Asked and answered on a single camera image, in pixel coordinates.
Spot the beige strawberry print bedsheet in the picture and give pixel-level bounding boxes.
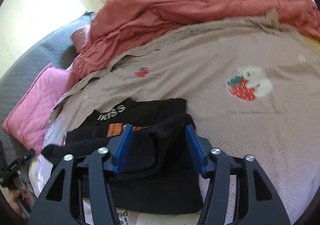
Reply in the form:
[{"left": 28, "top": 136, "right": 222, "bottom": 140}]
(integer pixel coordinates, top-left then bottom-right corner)
[{"left": 44, "top": 11, "right": 319, "bottom": 223}]

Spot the black sweater with orange cuffs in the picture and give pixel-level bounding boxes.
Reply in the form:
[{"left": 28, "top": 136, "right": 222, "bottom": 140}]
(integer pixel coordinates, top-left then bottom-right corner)
[{"left": 42, "top": 98, "right": 203, "bottom": 215}]

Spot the red crumpled blanket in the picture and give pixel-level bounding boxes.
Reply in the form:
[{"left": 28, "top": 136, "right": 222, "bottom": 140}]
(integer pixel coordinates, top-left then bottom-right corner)
[{"left": 69, "top": 0, "right": 319, "bottom": 87}]

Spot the pink quilted blanket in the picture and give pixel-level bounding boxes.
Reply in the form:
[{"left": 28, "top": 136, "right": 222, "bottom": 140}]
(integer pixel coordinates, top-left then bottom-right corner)
[{"left": 2, "top": 64, "right": 69, "bottom": 155}]

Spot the left hand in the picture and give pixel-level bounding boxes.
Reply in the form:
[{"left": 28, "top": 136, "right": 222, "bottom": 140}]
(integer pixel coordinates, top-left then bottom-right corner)
[{"left": 7, "top": 182, "right": 32, "bottom": 220}]

